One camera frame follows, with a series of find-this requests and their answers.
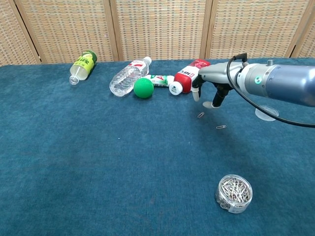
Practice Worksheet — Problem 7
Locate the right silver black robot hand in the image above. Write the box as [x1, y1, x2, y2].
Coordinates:
[191, 61, 244, 109]

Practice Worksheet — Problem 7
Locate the red white juice bottle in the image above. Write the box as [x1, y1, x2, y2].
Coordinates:
[168, 59, 212, 96]

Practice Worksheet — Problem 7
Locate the white toothpaste tube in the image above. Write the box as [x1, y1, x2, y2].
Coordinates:
[142, 74, 175, 88]

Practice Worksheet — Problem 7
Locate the clear round plastic lid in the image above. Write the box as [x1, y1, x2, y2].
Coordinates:
[255, 105, 280, 122]

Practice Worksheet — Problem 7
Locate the woven rattan folding screen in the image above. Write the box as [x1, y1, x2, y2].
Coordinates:
[0, 0, 315, 66]

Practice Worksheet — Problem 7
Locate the green ball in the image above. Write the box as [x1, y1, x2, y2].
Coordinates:
[133, 78, 155, 99]

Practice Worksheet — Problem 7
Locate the clear plastic water bottle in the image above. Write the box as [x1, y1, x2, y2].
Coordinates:
[109, 56, 153, 97]

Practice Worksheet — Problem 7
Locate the clear round paper clip container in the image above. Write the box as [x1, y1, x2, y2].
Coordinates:
[215, 174, 253, 214]

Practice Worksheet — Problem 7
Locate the yellow-green label drink bottle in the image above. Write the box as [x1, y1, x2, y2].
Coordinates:
[68, 50, 98, 86]

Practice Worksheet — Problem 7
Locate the blue felt table cover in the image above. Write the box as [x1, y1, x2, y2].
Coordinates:
[0, 58, 315, 236]

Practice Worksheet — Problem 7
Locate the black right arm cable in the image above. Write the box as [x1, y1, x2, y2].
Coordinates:
[226, 53, 315, 128]

